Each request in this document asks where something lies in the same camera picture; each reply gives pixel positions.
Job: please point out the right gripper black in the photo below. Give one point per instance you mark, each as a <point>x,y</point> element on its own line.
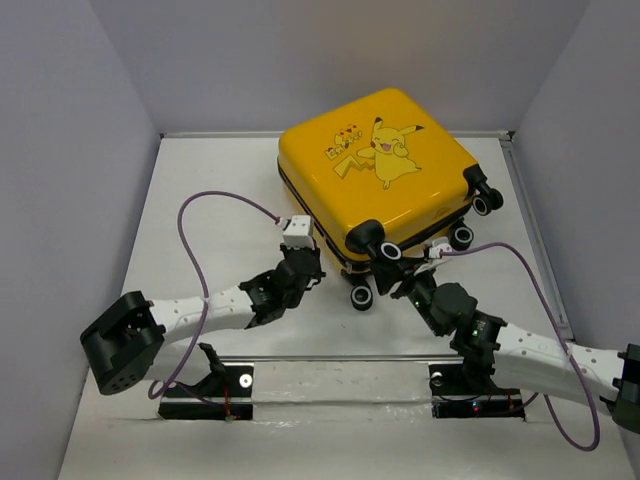
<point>386,275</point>

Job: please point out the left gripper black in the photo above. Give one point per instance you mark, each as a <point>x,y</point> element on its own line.
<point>318,275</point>

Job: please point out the yellow hard-shell suitcase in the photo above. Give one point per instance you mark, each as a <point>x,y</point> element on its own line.
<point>380,172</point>

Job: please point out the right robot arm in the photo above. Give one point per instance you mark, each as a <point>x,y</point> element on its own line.
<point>495,351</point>

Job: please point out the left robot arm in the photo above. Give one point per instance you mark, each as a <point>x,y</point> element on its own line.
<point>123,343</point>

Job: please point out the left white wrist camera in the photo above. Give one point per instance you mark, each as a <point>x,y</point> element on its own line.
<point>297,232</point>

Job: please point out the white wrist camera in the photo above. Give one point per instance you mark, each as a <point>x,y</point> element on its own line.
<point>297,232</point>
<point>434,253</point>

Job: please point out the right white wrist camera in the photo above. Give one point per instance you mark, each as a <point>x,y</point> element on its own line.
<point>434,253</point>

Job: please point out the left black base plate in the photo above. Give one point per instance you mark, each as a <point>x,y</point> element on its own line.
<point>225,398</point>

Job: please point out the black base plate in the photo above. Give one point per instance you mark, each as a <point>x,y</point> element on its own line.
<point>225,398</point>
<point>454,398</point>

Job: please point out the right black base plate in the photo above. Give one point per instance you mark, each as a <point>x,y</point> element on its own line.
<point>454,398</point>

